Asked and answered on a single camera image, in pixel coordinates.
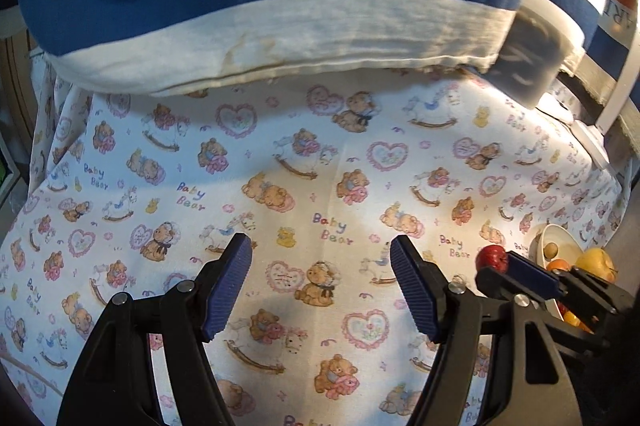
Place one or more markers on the white desk lamp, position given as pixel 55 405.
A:
pixel 617 101

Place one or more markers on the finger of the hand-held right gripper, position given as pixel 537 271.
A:
pixel 532 276
pixel 590 286

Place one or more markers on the white remote control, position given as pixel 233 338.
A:
pixel 555 106

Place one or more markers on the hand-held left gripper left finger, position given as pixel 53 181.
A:
pixel 227 286

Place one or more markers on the bear print tablecloth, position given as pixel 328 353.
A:
pixel 150 186

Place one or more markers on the large yellow apple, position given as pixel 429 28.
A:
pixel 597 262

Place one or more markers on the translucent plastic container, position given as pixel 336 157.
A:
pixel 530 56

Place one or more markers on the small brown round fruit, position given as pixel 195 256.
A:
pixel 551 250

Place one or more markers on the orange tangerine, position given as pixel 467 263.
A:
pixel 572 320
pixel 557 265

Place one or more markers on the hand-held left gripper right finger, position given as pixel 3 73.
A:
pixel 415 291

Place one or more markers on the red cherry tomato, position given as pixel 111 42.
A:
pixel 492 257

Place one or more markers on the curved wooden frame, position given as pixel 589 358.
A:
pixel 15 71

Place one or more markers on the cream round plate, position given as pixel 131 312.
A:
pixel 562 238

